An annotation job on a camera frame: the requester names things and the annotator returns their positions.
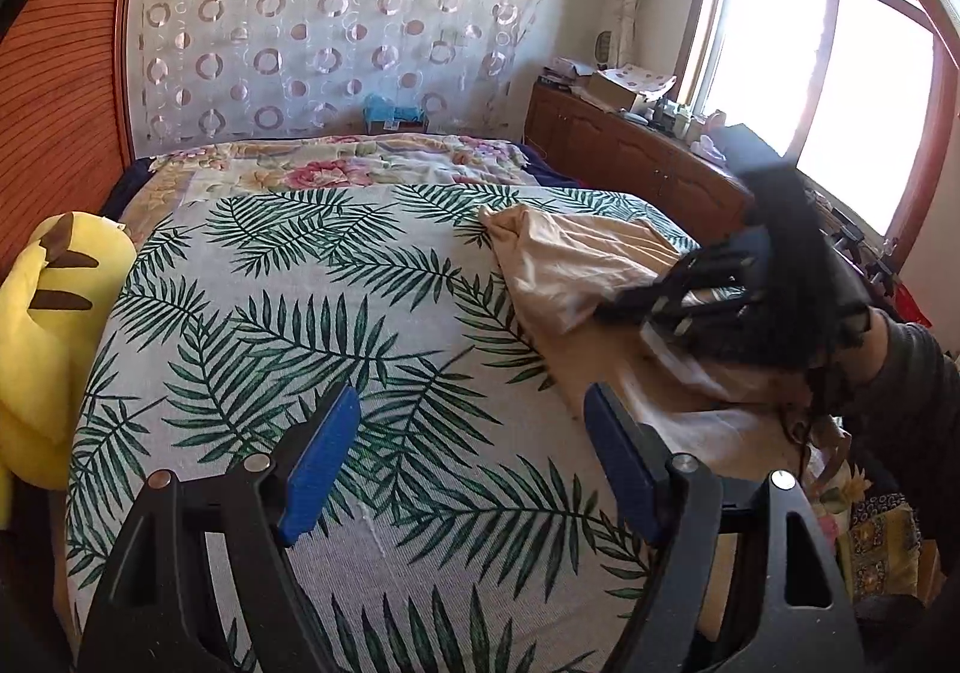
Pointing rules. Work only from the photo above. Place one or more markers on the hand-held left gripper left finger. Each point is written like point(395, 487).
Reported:
point(322, 470)

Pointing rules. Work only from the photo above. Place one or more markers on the red cloth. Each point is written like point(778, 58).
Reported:
point(913, 305)

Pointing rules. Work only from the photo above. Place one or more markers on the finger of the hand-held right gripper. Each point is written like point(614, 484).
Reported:
point(705, 320)
point(690, 275)

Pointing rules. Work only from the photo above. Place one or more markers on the circle pattern sheer curtain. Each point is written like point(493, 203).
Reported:
point(300, 5)

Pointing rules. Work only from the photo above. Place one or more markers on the beige printed t-shirt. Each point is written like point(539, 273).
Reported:
point(555, 268)

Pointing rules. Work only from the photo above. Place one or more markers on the dark yellow patterned cloth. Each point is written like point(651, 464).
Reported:
point(881, 549)

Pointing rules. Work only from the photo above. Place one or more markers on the floral blanket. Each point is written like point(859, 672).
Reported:
point(322, 170)

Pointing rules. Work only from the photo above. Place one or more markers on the blue package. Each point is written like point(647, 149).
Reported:
point(394, 114)

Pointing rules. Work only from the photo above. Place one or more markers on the leaf print bedsheet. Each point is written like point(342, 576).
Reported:
point(262, 313)

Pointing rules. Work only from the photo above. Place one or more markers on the window with wooden frame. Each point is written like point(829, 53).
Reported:
point(862, 103)

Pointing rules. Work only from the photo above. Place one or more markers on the yellow plush toy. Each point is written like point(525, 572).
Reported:
point(52, 358)

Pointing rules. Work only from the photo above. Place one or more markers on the group of small bottles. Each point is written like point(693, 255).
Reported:
point(682, 121)

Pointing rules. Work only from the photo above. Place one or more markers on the brown wooden wardrobe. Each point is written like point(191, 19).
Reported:
point(67, 118)

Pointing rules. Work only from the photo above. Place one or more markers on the cardboard box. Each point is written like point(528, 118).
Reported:
point(611, 91)

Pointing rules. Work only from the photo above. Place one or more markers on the brown wooden cabinet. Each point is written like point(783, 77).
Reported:
point(600, 140)

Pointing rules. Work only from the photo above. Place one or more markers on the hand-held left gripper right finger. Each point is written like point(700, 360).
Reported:
point(626, 470)

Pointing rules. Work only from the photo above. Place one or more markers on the person's right forearm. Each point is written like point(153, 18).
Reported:
point(907, 388)

